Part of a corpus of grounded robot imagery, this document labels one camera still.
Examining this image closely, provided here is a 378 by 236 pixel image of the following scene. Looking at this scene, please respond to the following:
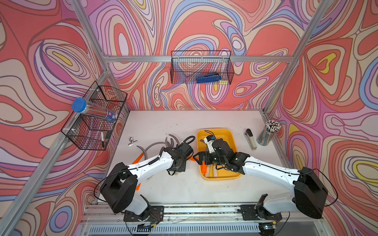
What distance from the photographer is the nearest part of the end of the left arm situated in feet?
1.99

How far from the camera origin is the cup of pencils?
88 cm

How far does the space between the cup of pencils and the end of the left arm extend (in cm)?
52

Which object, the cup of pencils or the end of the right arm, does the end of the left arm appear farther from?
the cup of pencils

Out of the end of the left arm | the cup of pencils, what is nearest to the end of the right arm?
the end of the left arm
